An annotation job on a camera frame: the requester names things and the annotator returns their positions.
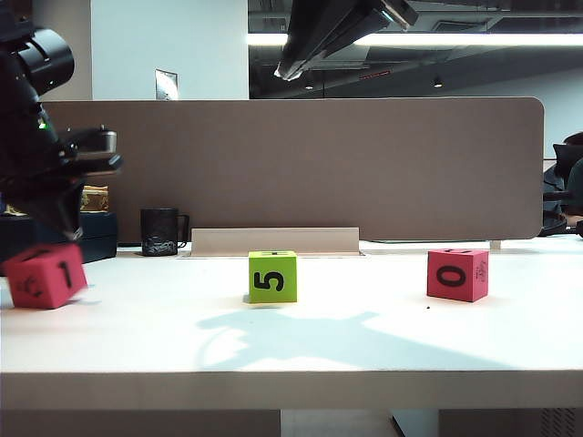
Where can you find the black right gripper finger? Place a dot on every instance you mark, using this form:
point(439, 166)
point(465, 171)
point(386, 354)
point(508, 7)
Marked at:
point(303, 32)
point(341, 32)

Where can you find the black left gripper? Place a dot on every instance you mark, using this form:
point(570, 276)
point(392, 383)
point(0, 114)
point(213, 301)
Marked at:
point(36, 168)

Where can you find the pink block with 1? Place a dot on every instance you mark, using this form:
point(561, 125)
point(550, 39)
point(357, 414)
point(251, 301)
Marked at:
point(45, 277)

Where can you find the green block with 5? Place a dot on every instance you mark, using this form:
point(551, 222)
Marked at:
point(273, 278)

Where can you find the pink block with 0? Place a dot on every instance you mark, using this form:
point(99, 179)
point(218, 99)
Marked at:
point(455, 277)

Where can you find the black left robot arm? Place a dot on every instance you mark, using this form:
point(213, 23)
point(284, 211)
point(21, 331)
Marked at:
point(18, 91)

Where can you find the yellow patterned box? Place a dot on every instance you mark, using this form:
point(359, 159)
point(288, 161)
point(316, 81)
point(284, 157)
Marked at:
point(95, 200)

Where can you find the dark blue case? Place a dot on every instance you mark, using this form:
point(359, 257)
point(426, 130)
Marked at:
point(100, 236)

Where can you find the red ceiling sign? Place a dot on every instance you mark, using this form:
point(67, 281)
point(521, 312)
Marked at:
point(375, 75)

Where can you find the black mug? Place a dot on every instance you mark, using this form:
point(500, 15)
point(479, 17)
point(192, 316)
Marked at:
point(159, 232)

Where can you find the small black ceiling lamp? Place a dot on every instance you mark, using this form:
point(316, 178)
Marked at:
point(437, 83)

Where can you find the long ceiling light strip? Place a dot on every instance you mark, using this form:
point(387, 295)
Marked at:
point(455, 40)

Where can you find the brown desk divider panel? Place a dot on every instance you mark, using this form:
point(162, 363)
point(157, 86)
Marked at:
point(273, 168)

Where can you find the black office chair headrest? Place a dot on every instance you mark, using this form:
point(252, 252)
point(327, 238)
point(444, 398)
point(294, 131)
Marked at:
point(565, 157)

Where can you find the seated person in background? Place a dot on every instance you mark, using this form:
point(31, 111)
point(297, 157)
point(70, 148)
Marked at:
point(555, 186)

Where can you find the grey vented under-desk panel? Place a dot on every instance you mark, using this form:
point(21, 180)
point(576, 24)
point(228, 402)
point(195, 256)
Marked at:
point(510, 423)

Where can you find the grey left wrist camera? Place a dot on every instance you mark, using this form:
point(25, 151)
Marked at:
point(98, 141)

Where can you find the silver wall plaque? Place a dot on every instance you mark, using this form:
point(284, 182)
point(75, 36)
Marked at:
point(166, 84)

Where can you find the white divider foot bracket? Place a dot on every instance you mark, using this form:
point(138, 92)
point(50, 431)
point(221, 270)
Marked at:
point(495, 245)

